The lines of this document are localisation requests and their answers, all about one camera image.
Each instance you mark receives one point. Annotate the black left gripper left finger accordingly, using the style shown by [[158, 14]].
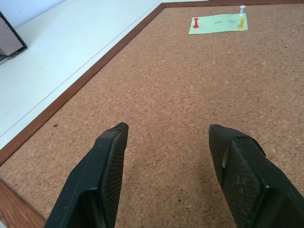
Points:
[[95, 180]]

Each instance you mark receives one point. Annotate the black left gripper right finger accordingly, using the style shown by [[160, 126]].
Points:
[[249, 180]]

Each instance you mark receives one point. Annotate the yellow push pin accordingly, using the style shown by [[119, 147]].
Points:
[[241, 23]]

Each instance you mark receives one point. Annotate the light green paper note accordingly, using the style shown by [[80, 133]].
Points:
[[218, 25]]

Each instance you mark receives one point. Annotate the red push pin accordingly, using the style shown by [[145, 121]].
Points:
[[196, 23]]

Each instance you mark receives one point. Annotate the white push pin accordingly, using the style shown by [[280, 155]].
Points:
[[242, 10]]

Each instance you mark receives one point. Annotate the black framed brown box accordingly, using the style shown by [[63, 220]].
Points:
[[9, 35]]

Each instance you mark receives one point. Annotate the cork board with wooden frame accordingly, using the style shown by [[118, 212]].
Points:
[[175, 78]]

